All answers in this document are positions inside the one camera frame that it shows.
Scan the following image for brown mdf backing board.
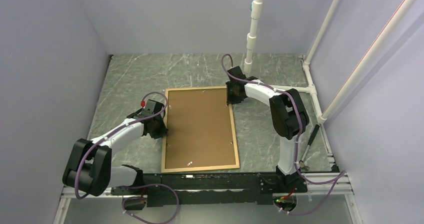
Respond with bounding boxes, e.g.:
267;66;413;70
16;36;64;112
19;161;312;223
164;88;237;169

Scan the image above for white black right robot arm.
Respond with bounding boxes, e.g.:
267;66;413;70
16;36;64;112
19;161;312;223
225;66;310;192

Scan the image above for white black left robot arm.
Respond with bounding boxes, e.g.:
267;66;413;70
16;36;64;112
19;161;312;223
62;99;168;199

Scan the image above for white pvc pipe stand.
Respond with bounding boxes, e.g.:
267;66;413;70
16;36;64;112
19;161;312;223
251;0;403;109

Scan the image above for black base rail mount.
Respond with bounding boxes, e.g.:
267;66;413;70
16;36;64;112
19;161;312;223
111;172;308;208

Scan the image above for black handled hammer tool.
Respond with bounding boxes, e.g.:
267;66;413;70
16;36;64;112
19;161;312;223
299;124;320;171

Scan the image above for aluminium extrusion rail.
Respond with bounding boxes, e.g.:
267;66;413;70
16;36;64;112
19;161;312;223
296;173;354;195

